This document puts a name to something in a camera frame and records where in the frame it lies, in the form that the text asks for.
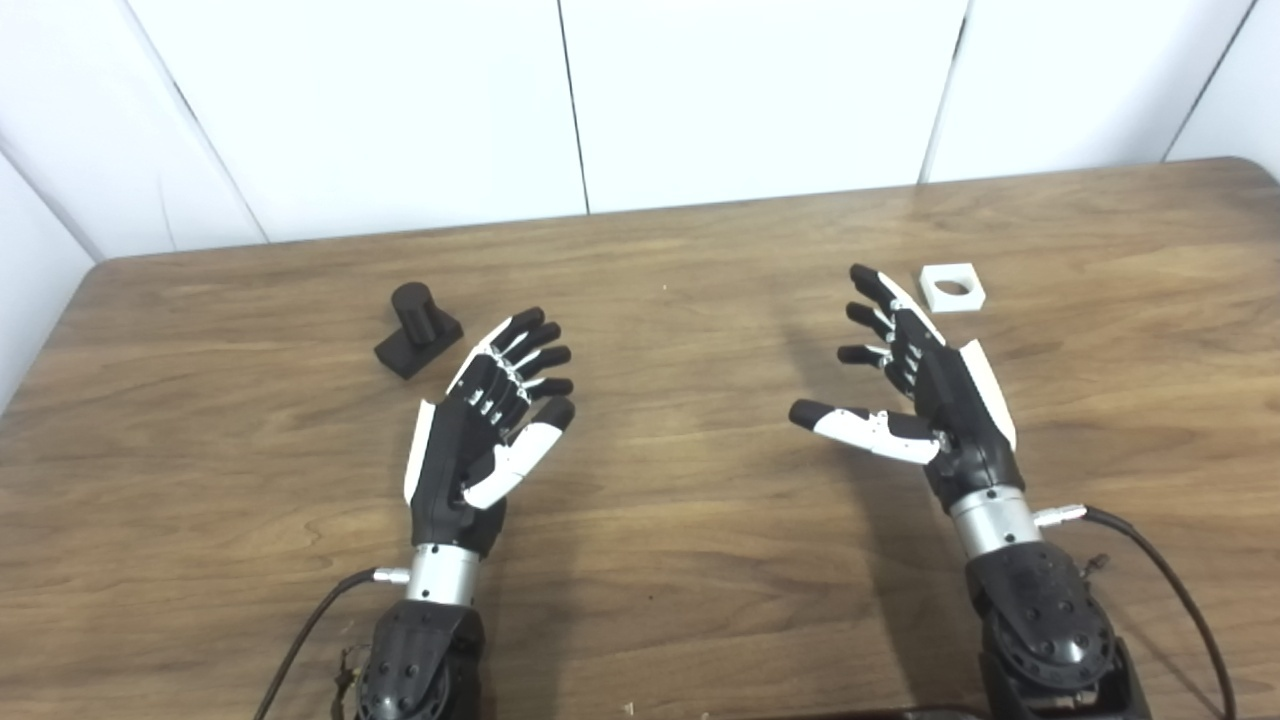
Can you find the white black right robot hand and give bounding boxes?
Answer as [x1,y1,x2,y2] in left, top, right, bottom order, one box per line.
[789,264,1026,513]

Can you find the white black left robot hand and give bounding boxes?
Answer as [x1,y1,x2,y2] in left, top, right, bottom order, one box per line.
[403,307,577,558]

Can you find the white square piece with hole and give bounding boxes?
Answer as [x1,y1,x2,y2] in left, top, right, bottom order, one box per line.
[918,263,987,313]

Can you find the black peg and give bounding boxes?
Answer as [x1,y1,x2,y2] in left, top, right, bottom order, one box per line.
[374,282,464,380]

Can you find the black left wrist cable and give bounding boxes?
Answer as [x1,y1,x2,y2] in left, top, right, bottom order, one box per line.
[253,567,411,720]

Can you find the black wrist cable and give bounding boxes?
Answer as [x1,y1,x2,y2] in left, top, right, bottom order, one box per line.
[253,567,411,720]
[1033,505,1238,720]

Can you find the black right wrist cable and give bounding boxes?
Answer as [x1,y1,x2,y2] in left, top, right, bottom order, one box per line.
[1033,505,1238,720]

